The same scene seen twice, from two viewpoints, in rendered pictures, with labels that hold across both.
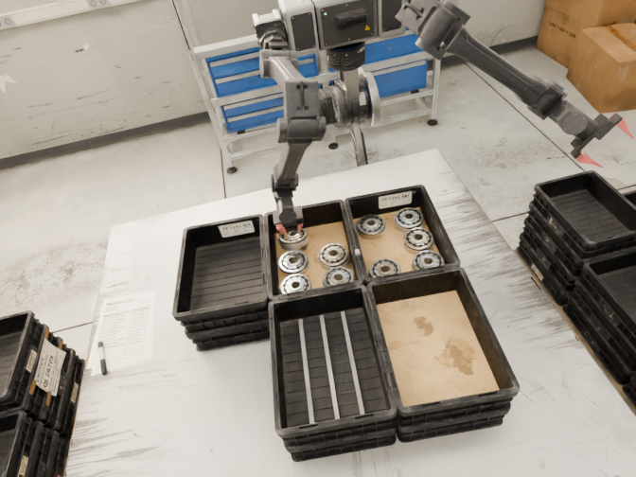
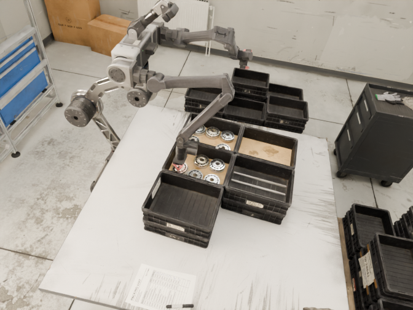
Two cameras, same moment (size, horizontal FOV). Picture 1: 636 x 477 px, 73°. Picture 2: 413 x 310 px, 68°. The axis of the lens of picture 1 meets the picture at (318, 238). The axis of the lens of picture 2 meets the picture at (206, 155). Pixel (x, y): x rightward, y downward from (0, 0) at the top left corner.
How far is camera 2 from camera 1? 1.56 m
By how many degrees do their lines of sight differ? 53
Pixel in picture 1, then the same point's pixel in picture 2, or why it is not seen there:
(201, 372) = (219, 251)
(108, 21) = not seen: outside the picture
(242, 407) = (247, 237)
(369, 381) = (269, 178)
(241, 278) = (187, 202)
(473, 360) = (273, 148)
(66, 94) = not seen: outside the picture
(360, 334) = (247, 172)
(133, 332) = (169, 283)
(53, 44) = not seen: outside the picture
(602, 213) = (206, 94)
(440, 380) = (277, 160)
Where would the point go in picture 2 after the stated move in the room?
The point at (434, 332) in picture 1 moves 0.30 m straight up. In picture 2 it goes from (257, 151) to (268, 119)
